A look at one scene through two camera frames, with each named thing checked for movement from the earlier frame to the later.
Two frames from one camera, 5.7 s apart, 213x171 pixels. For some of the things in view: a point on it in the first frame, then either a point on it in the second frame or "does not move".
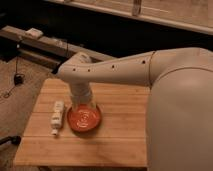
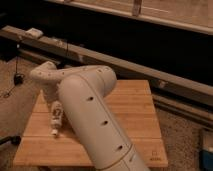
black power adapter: (19, 79) does not move
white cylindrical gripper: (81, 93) -> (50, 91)
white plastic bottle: (57, 117) does not move
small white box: (34, 32) does not move
